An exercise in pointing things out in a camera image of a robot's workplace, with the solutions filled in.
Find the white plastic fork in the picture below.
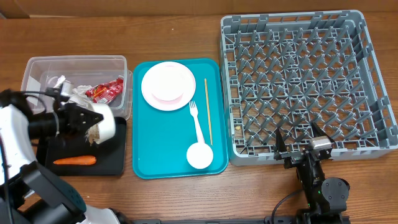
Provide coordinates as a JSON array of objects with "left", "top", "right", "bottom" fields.
[{"left": 189, "top": 101, "right": 205, "bottom": 143}]

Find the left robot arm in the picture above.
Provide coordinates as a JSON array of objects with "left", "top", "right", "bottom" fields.
[{"left": 1, "top": 89, "right": 130, "bottom": 223}]

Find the orange carrot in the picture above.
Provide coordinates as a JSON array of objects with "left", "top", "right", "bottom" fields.
[{"left": 53, "top": 156, "right": 96, "bottom": 166}]

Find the teal plastic tray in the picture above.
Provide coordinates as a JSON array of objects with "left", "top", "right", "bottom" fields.
[{"left": 132, "top": 58, "right": 228, "bottom": 179}]

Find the red snack wrapper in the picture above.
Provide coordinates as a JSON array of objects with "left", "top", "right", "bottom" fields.
[{"left": 85, "top": 78, "right": 124, "bottom": 104}]

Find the small white round cup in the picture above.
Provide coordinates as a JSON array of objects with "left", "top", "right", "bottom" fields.
[{"left": 187, "top": 142, "right": 213, "bottom": 169}]

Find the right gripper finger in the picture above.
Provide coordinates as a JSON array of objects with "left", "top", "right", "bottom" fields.
[
  {"left": 310, "top": 122, "right": 329, "bottom": 138},
  {"left": 274, "top": 129, "right": 287, "bottom": 154}
]

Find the clear plastic bin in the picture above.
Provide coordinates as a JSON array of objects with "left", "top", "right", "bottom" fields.
[{"left": 21, "top": 55, "right": 132, "bottom": 120}]

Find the black plastic tray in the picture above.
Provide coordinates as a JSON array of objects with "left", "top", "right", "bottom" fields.
[{"left": 36, "top": 117, "right": 127, "bottom": 176}]

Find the grey dishwasher rack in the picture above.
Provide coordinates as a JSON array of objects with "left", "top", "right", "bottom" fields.
[{"left": 220, "top": 10, "right": 397, "bottom": 166}]

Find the white bowl with nuts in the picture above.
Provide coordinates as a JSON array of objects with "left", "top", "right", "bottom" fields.
[{"left": 86, "top": 103, "right": 116, "bottom": 144}]

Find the large white tissue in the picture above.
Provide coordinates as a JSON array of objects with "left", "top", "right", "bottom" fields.
[{"left": 68, "top": 85, "right": 92, "bottom": 108}]

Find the small white tissue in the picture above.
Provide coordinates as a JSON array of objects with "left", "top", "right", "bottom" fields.
[{"left": 54, "top": 75, "right": 66, "bottom": 88}]

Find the pink white plate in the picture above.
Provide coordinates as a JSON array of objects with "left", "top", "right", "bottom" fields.
[{"left": 141, "top": 62, "right": 196, "bottom": 111}]

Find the wooden chopstick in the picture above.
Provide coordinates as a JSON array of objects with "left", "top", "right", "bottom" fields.
[{"left": 204, "top": 78, "right": 213, "bottom": 145}]

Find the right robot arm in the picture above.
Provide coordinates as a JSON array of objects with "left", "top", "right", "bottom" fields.
[{"left": 270, "top": 123, "right": 350, "bottom": 224}]

